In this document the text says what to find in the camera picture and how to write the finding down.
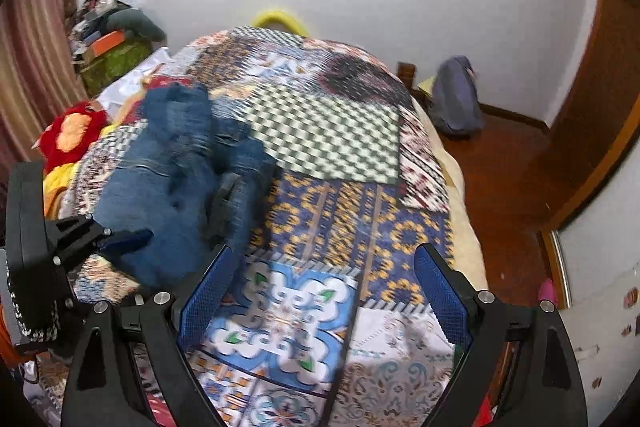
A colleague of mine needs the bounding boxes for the grey cushion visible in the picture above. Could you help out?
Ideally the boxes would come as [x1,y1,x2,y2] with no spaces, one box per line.
[104,8,167,44]

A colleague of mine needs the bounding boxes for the white cloth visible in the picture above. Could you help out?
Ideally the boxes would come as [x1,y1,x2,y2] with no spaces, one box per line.
[96,47,172,108]

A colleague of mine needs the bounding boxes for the cream bed sheet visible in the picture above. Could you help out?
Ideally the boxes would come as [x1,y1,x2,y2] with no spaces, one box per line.
[411,89,490,294]

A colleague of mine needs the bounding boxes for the yellow curved object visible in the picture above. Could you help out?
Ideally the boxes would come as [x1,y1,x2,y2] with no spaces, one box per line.
[249,8,310,42]

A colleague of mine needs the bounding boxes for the striped curtain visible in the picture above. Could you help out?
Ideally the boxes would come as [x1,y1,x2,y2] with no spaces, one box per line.
[0,0,97,168]

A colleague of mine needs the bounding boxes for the wooden stool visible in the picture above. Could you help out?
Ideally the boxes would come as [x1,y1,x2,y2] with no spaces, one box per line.
[396,62,419,94]

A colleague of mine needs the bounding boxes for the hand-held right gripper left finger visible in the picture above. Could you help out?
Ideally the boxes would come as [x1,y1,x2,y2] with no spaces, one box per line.
[60,243,242,427]

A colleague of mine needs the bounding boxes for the patchwork printed bedspread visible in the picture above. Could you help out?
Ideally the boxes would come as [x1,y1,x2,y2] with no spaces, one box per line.
[30,26,457,427]

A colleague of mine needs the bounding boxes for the orange box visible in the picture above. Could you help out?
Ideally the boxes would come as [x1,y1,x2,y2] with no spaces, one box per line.
[81,30,127,60]

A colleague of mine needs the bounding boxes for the grey backpack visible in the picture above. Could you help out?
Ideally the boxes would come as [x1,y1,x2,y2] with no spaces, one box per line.
[430,55,486,138]

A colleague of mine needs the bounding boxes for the pink object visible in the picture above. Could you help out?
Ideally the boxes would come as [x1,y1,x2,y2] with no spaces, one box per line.
[536,278,560,309]

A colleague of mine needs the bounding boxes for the green patterned box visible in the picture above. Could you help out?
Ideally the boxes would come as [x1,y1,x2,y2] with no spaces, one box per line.
[79,38,154,98]

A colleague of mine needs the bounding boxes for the red and orange plush toy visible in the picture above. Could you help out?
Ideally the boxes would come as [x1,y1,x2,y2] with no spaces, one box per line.
[34,101,112,174]

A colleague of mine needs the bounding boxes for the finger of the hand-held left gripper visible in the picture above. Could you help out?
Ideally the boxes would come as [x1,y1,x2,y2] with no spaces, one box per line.
[49,214,154,269]
[206,173,252,250]

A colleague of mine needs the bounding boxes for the yellow cloth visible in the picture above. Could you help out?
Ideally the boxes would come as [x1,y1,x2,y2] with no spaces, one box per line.
[42,161,83,219]

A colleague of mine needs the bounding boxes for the wooden door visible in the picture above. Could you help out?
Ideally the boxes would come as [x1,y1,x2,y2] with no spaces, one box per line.
[537,0,640,235]

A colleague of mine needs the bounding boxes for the pile of clutter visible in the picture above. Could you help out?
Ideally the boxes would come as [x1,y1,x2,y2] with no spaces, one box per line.
[69,0,135,38]

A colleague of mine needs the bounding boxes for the blue denim jacket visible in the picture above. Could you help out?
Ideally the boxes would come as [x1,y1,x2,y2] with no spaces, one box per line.
[92,82,279,289]

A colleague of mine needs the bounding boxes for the white cabinet with stickers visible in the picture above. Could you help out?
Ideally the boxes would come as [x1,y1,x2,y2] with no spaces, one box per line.
[542,147,640,427]

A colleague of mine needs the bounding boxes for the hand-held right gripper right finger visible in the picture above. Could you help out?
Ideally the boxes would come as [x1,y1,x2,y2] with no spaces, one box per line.
[414,242,589,427]

